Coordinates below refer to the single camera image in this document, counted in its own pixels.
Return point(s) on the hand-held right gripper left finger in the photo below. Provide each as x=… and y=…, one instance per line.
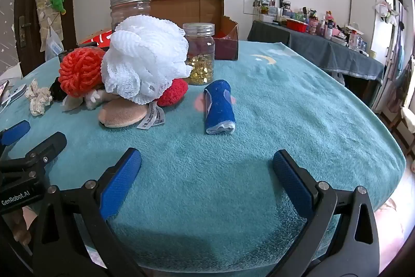
x=121, y=186

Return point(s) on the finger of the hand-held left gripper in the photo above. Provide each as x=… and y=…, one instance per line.
x=16, y=131
x=48, y=147

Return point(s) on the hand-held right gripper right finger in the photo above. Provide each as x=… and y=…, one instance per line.
x=291, y=186

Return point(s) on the cream scrunchie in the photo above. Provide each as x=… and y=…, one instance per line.
x=37, y=98

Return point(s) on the black scrunchie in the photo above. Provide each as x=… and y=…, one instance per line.
x=58, y=90

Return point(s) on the orange-red mesh bath pouf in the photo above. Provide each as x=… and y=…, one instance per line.
x=79, y=71

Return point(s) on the blue towel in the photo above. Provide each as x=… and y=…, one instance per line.
x=219, y=108

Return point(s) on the red plush ball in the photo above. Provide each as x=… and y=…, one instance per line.
x=173, y=92

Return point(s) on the white mesh bath loofah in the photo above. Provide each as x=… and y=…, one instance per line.
x=142, y=56

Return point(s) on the cardboard box red lining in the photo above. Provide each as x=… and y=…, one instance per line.
x=194, y=9

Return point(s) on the person's left hand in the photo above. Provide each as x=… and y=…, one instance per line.
x=20, y=230

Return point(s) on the clear plastic bag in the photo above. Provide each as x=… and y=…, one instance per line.
x=53, y=46

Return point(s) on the dark wooden door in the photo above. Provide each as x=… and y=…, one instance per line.
x=26, y=37

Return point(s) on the pink bedsheet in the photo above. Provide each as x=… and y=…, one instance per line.
x=392, y=228

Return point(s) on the beige hanging organizer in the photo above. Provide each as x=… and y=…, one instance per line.
x=43, y=4

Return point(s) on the green plush toy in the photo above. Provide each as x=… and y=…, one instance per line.
x=57, y=1

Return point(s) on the table with grey cloth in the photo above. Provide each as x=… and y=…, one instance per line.
x=324, y=50

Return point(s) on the small glass jar gold contents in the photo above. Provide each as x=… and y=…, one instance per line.
x=202, y=53

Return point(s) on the large glass jar metal lid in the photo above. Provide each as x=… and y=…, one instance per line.
x=129, y=11

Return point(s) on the red plastic basin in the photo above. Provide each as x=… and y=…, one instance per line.
x=296, y=26

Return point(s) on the row of toiletry bottles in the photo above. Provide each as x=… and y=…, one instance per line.
x=319, y=25

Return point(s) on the white refrigerator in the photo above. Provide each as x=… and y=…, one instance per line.
x=366, y=4

